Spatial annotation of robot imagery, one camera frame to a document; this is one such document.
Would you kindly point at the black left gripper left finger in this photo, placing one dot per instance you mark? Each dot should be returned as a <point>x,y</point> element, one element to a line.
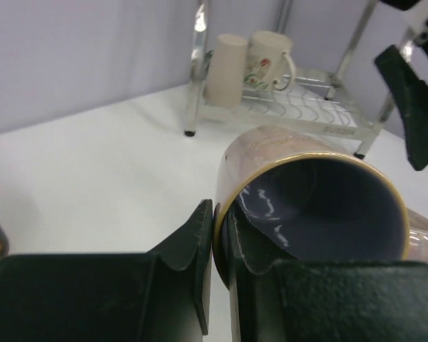
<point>159,295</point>

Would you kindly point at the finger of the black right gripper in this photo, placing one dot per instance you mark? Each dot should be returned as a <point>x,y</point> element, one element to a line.
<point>410,95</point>

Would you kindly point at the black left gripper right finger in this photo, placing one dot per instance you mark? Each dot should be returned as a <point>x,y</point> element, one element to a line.
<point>276,298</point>

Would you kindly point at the pink purple mug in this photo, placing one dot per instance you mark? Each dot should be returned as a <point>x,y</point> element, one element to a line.
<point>314,201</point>

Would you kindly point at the green interior floral mug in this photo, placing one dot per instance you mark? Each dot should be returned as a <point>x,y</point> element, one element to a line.
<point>269,65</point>

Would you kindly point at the beige tumbler cup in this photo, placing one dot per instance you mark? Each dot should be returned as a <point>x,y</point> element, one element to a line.
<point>224,82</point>

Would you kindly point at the light teal mug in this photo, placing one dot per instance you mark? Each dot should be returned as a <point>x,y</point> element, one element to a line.
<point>207,59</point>

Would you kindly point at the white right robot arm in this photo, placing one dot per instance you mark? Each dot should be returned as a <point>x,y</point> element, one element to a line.
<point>415,13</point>

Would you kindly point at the stainless steel dish rack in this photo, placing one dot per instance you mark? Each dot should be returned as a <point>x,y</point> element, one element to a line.
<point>318,102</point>

